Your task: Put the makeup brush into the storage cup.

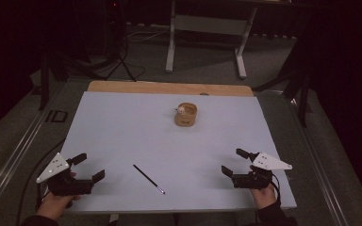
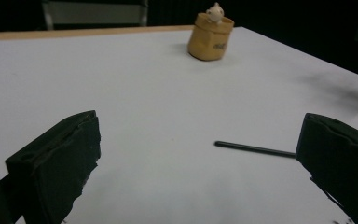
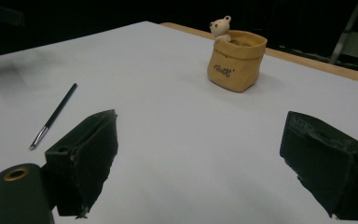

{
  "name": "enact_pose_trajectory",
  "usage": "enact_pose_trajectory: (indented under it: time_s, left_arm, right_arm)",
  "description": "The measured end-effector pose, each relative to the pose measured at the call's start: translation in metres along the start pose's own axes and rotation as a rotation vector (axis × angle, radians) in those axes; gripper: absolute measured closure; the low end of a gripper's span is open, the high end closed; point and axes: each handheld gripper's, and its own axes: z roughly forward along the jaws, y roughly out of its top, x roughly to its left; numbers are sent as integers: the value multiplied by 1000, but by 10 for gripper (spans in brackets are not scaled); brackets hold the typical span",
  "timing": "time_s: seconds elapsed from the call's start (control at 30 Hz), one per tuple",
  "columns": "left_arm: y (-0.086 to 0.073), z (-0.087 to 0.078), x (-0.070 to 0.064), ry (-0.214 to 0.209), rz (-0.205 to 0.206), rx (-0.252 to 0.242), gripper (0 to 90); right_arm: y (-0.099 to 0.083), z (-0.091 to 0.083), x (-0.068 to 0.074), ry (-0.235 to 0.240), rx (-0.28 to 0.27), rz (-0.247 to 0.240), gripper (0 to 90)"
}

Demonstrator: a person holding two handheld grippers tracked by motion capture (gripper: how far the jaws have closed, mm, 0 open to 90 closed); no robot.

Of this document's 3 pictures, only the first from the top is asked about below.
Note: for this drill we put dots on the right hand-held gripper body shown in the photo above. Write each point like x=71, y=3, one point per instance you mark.
x=254, y=180

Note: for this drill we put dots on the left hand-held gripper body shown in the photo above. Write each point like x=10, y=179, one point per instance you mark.
x=63, y=185

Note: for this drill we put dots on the thin black pen silver end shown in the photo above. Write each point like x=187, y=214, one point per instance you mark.
x=148, y=178

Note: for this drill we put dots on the wooden pen holder with bear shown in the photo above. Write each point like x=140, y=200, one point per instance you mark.
x=185, y=118

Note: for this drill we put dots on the person's right hand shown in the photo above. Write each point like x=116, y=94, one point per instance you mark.
x=265, y=197

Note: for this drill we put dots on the person's left hand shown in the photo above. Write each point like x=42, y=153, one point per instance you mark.
x=53, y=205

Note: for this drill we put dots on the black floor socket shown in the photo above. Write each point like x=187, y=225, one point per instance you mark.
x=57, y=116

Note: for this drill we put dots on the white board sheet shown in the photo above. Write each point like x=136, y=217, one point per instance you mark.
x=157, y=150

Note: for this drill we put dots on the black metal stand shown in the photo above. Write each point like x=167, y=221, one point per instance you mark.
x=303, y=94

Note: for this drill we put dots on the black tripod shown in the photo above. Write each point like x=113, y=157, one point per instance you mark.
x=119, y=53

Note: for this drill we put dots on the aluminium floor rail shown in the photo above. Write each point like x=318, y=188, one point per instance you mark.
x=15, y=157
x=323, y=175

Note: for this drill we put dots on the grey metal desk frame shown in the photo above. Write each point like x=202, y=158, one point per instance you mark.
x=210, y=25

